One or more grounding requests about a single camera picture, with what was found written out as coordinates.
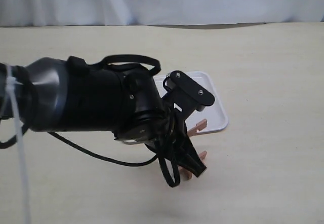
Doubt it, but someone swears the white backdrop curtain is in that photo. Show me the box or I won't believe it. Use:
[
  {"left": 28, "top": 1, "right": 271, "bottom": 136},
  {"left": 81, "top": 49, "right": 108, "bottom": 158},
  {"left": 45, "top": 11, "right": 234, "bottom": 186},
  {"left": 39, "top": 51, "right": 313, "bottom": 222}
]
[{"left": 1, "top": 0, "right": 323, "bottom": 26}]

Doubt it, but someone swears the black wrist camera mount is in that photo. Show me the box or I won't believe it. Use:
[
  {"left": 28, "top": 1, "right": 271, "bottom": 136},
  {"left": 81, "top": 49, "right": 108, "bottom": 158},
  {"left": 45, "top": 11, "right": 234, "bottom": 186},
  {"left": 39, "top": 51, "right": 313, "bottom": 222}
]
[{"left": 163, "top": 70, "right": 216, "bottom": 115}]

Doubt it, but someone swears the white plastic tray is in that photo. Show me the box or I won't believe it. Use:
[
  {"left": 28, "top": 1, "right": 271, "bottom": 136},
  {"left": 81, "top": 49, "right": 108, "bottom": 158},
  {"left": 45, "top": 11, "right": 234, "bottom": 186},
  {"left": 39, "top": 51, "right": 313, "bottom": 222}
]
[{"left": 118, "top": 70, "right": 229, "bottom": 145}]

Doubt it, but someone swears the white zip tie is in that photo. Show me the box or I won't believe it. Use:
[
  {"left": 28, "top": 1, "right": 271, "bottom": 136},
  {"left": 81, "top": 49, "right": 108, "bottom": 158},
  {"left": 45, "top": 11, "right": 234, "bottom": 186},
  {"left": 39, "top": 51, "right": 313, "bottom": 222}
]
[{"left": 1, "top": 64, "right": 31, "bottom": 223}]

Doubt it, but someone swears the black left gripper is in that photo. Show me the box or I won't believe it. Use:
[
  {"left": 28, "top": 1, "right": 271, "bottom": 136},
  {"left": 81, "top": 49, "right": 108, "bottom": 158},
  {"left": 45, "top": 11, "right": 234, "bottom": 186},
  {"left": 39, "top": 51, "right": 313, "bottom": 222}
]
[{"left": 115, "top": 92, "right": 207, "bottom": 177}]

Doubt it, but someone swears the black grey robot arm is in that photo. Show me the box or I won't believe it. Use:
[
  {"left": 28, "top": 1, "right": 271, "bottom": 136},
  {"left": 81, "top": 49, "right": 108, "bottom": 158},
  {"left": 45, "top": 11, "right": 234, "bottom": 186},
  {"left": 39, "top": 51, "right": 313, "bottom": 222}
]
[{"left": 1, "top": 54, "right": 215, "bottom": 186}]

